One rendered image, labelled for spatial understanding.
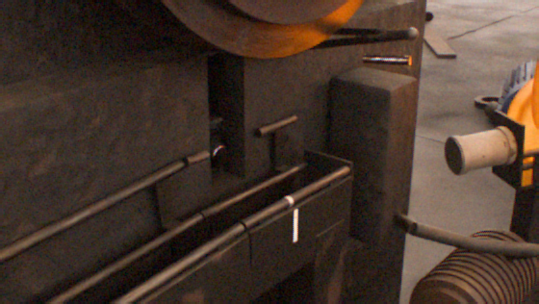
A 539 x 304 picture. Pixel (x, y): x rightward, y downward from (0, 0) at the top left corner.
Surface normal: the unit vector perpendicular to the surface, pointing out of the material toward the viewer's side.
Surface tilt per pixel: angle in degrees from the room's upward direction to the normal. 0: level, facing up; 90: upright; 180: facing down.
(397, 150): 90
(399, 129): 90
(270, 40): 90
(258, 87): 90
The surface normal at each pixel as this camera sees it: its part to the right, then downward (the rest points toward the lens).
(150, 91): 0.76, 0.25
